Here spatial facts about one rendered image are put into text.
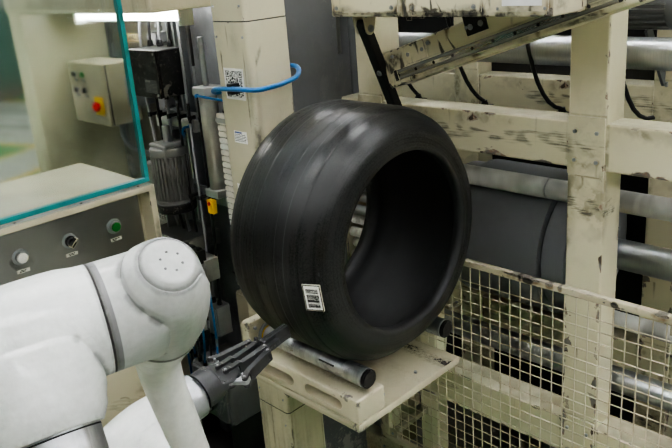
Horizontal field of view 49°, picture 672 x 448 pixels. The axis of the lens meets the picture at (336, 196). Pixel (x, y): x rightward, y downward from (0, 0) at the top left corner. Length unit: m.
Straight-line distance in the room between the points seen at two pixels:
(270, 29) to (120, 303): 1.04
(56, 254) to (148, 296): 1.07
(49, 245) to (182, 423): 0.82
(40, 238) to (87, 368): 1.04
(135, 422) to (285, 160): 0.58
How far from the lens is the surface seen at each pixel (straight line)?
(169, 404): 1.14
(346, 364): 1.67
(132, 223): 1.97
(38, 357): 0.83
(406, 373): 1.85
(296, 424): 2.11
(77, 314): 0.84
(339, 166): 1.45
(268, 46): 1.76
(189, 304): 0.85
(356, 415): 1.67
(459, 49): 1.80
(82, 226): 1.91
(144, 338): 0.87
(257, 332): 1.86
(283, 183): 1.49
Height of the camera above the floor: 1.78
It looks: 18 degrees down
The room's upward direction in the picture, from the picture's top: 4 degrees counter-clockwise
